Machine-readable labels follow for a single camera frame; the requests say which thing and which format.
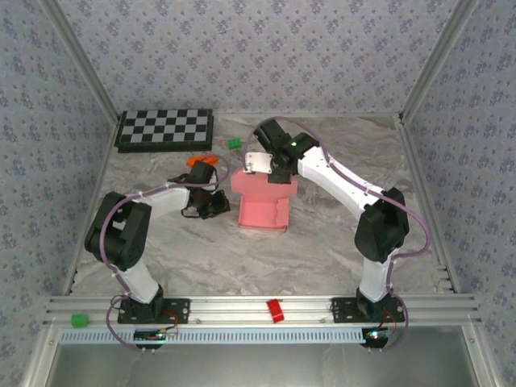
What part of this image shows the right aluminium corner post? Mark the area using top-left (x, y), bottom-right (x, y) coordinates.
top-left (398, 0), bottom-right (483, 122)

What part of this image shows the aluminium corner post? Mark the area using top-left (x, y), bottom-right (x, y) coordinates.
top-left (398, 0), bottom-right (483, 122)
top-left (38, 0), bottom-right (122, 122)

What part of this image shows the black grey checkerboard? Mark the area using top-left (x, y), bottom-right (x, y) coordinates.
top-left (114, 108), bottom-right (214, 155)

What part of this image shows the red block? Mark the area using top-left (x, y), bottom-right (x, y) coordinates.
top-left (267, 298), bottom-right (285, 323)

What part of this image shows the aluminium side rail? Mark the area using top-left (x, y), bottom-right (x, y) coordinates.
top-left (62, 114), bottom-right (122, 298)
top-left (397, 114), bottom-right (460, 295)

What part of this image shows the light blue slotted cable duct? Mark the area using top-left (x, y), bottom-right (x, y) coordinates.
top-left (59, 327), bottom-right (366, 344)

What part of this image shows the left aluminium side rail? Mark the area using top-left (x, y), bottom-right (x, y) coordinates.
top-left (62, 114), bottom-right (122, 298)

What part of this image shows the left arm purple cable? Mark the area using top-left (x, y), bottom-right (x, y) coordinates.
top-left (99, 155), bottom-right (231, 354)

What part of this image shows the left aluminium corner post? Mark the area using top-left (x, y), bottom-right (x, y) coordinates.
top-left (38, 0), bottom-right (122, 122)

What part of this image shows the pink paper box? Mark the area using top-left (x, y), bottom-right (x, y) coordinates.
top-left (229, 167), bottom-right (300, 233)

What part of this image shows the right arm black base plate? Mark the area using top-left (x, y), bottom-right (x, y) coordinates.
top-left (330, 297), bottom-right (406, 325)

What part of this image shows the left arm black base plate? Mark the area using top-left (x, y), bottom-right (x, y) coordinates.
top-left (117, 297), bottom-right (191, 325)

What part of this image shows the right aluminium side rail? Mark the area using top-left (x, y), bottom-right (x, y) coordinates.
top-left (397, 114), bottom-right (460, 295)

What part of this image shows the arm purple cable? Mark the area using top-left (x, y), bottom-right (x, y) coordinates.
top-left (99, 155), bottom-right (231, 354)
top-left (243, 116), bottom-right (432, 352)

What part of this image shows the grey metal sheet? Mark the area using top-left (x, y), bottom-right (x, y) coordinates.
top-left (23, 326), bottom-right (497, 387)

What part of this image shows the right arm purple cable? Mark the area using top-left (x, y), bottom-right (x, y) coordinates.
top-left (243, 116), bottom-right (432, 352)

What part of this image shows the aluminium mounting rail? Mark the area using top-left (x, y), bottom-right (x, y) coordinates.
top-left (44, 293), bottom-right (483, 327)

